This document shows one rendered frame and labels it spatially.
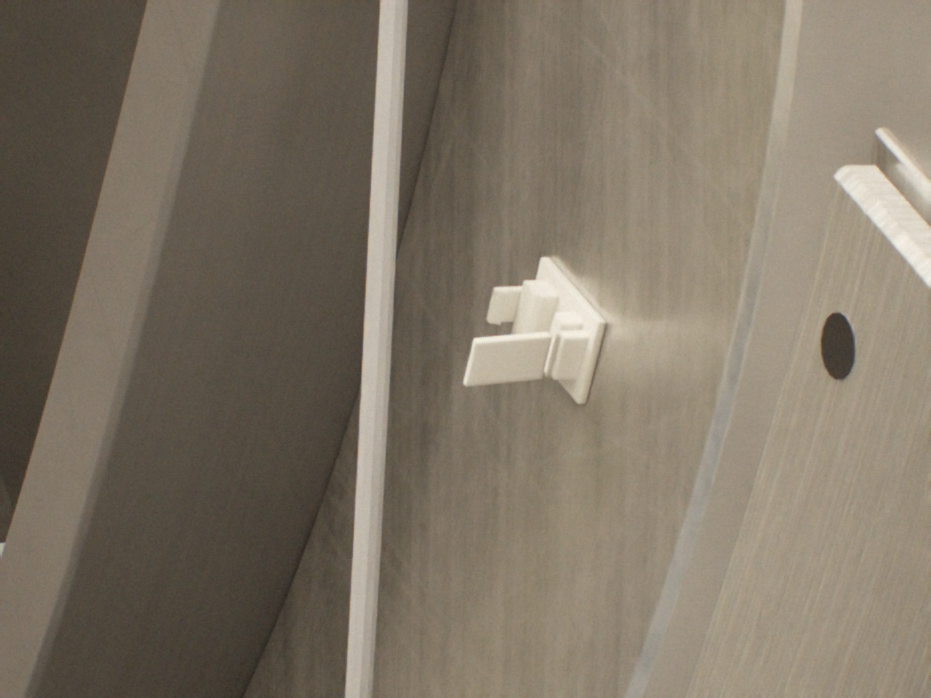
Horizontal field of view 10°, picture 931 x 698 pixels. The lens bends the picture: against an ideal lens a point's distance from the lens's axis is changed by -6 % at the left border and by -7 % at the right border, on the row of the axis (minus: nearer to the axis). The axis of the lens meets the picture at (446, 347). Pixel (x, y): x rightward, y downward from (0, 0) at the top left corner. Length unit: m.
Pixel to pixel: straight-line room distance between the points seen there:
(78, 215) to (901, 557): 1.04
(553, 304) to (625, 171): 0.03
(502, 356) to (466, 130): 0.06
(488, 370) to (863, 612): 0.11
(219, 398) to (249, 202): 0.04
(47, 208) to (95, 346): 0.85
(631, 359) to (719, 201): 0.04
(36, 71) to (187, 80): 0.91
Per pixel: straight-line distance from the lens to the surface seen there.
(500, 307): 0.97
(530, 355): 0.96
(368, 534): 0.97
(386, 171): 0.96
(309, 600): 1.06
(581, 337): 0.96
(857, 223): 0.87
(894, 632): 0.86
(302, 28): 0.99
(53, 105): 1.89
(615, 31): 0.95
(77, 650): 1.06
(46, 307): 1.86
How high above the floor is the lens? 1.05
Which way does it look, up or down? 6 degrees down
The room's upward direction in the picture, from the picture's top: 1 degrees clockwise
